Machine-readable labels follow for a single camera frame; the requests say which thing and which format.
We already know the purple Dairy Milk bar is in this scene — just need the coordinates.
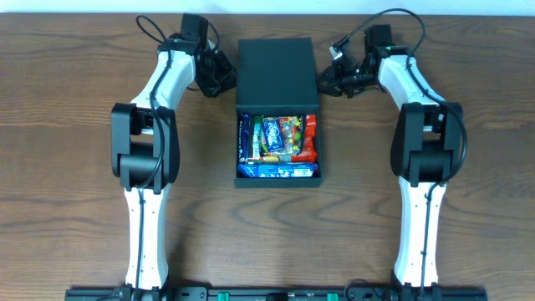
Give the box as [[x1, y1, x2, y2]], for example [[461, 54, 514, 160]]
[[238, 114, 251, 163]]

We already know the black box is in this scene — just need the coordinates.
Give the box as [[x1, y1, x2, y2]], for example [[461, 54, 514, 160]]
[[235, 38, 321, 188]]

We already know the black Haribo gummy bag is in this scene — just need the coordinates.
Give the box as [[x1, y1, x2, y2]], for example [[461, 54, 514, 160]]
[[260, 115, 304, 162]]

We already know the green white candy stick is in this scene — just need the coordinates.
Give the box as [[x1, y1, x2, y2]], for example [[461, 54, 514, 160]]
[[248, 115, 262, 161]]

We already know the blue Eclipse mint box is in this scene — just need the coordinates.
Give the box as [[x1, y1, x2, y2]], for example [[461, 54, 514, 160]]
[[262, 118, 284, 152]]

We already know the red candy bag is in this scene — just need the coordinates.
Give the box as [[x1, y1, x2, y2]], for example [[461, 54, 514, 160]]
[[291, 115, 317, 163]]

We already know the blue cookie pack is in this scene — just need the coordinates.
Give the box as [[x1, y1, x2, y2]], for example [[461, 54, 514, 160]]
[[237, 162, 321, 179]]

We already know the yellow Hacks candy bag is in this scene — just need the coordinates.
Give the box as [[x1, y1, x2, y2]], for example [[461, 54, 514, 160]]
[[261, 156, 280, 163]]

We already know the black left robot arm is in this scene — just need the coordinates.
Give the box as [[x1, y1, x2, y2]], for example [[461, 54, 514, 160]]
[[110, 13, 237, 300]]

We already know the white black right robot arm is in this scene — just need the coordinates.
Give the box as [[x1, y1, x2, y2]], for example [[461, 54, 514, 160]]
[[318, 24, 467, 291]]

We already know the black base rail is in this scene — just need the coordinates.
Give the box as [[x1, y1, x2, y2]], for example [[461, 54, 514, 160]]
[[64, 286, 488, 301]]

